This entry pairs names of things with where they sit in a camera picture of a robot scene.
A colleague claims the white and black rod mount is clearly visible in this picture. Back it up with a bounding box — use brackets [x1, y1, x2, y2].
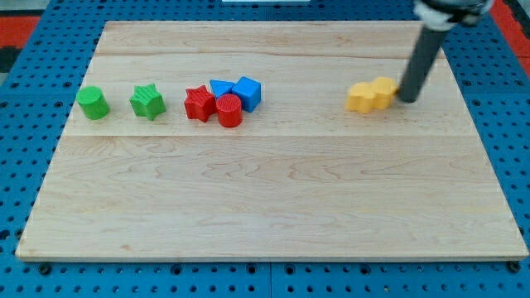
[413, 0, 494, 31]

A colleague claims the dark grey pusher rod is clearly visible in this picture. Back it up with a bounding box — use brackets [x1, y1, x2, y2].
[398, 25, 448, 103]

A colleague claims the yellow hexagon block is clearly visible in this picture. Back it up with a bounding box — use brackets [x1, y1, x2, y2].
[370, 77, 398, 110]

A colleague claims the yellow star block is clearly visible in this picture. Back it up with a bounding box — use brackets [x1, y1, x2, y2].
[344, 82, 376, 113]

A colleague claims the blue cube block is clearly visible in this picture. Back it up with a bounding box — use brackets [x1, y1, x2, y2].
[232, 76, 262, 113]

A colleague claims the red cylinder block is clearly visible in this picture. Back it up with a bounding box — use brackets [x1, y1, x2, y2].
[216, 94, 243, 127]

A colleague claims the blue triangle block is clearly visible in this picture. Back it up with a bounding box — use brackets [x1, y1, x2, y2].
[210, 79, 235, 99]

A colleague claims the red star block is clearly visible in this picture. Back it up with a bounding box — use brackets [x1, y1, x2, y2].
[184, 85, 216, 123]

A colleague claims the wooden board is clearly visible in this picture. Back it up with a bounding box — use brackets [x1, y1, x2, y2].
[16, 21, 528, 262]

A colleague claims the green star block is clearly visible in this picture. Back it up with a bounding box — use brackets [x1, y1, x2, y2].
[129, 84, 166, 121]

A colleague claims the green cylinder block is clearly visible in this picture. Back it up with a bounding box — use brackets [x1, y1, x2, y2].
[76, 86, 110, 120]

